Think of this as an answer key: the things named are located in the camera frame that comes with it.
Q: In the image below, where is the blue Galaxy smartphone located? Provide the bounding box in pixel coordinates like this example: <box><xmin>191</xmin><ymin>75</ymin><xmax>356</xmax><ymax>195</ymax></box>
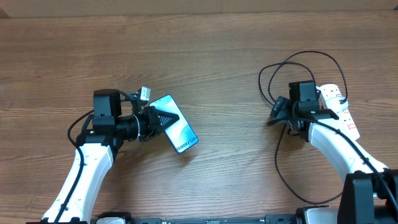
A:
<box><xmin>150</xmin><ymin>95</ymin><xmax>199</xmax><ymax>154</ymax></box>

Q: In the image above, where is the black USB charging cable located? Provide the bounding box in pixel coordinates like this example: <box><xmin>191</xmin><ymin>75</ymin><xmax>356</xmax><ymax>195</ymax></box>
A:
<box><xmin>257</xmin><ymin>50</ymin><xmax>349</xmax><ymax>205</ymax></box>

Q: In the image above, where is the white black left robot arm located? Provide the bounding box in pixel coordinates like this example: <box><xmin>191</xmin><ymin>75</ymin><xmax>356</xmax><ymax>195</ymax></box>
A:
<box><xmin>40</xmin><ymin>87</ymin><xmax>180</xmax><ymax>223</ymax></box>

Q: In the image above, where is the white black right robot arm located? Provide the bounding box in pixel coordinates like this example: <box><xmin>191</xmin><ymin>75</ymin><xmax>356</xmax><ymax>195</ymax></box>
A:
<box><xmin>265</xmin><ymin>81</ymin><xmax>397</xmax><ymax>223</ymax></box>

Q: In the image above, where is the white charger plug adapter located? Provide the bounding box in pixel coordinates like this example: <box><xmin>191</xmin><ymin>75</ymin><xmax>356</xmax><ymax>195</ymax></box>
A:
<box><xmin>324</xmin><ymin>96</ymin><xmax>349</xmax><ymax>113</ymax></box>

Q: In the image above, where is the white power strip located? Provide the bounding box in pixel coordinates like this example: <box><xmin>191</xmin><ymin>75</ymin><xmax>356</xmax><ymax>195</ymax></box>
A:
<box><xmin>317</xmin><ymin>84</ymin><xmax>360</xmax><ymax>140</ymax></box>

